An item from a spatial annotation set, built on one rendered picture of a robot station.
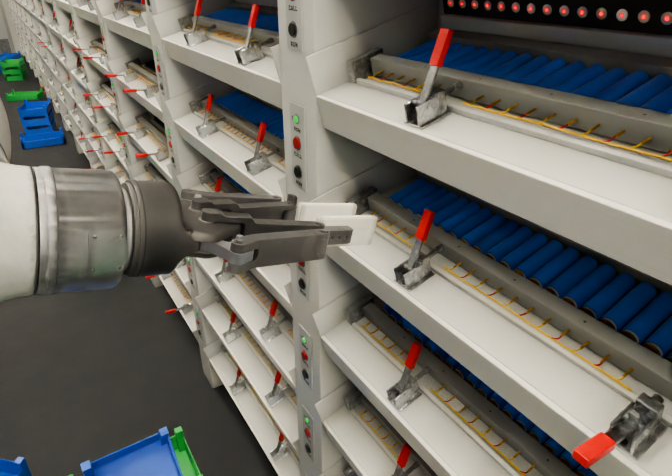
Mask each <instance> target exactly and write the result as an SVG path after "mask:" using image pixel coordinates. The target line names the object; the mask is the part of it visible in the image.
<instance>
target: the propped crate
mask: <svg viewBox="0 0 672 476"><path fill-rule="evenodd" d="M80 465H81V469H82V472H83V474H84V475H83V476H183V474H182V471H181V468H180V465H179V462H178V459H177V457H176V454H175V451H174V448H173V445H172V442H171V439H170V437H169V432H168V429H167V427H166V426H165V427H163V428H161V429H159V433H157V434H154V435H152V436H150V437H148V438H145V439H143V440H141V441H138V442H136V443H134V444H132V445H129V446H127V447H125V448H122V449H120V450H118V451H116V452H113V453H111V454H109V455H107V456H104V457H102V458H100V459H97V460H95V461H93V462H91V463H90V460H88V461H85V462H83V463H81V464H80Z"/></svg>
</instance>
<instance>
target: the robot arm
mask: <svg viewBox="0 0 672 476"><path fill-rule="evenodd" d="M10 159H11V133H10V127H9V122H8V117H7V114H6V111H5V108H4V105H3V102H2V100H1V98H0V302H2V301H6V300H10V299H14V298H18V297H24V296H31V295H39V294H41V295H52V294H53V293H62V292H73V291H85V290H97V289H108V288H113V287H115V286H116V285H117V284H118V283H119V282H120V280H121V278H122V275H123V274H124V275H126V276H128V277H142V276H155V275H167V274H170V273H172V272H173V271H174V270H175V269H176V268H177V266H178V264H179V262H180V261H181V260H182V259H183V258H185V257H187V256H189V257H195V258H203V259H210V258H214V257H217V256H218V257H220V258H222V259H225V260H227V261H228V266H227V271H228V272H229V273H232V274H241V273H243V272H246V271H248V270H251V269H253V268H258V267H266V266H274V265H281V264H289V263H297V262H305V261H312V260H320V259H324V258H325V253H326V249H327V247H335V246H353V245H370V244H371V242H372V238H373V234H374V230H375V226H376V222H377V217H376V216H374V215H355V213H356V209H357V205H356V204H354V203H298V205H297V206H296V204H297V199H298V197H297V196H296V195H293V194H288V198H287V201H282V197H280V196H278V195H261V194H242V193H222V192H206V191H199V190H193V189H189V188H186V189H182V190H181V199H180V197H179V195H178V192H177V190H176V189H175V187H174V186H173V185H172V184H170V183H169V182H166V181H144V180H126V181H125V182H124V183H122V184H121V183H120V181H119V178H118V177H117V176H116V174H115V173H114V172H113V171H110V170H96V169H72V168H51V167H49V166H39V167H30V166H20V165H13V164H9V163H10Z"/></svg>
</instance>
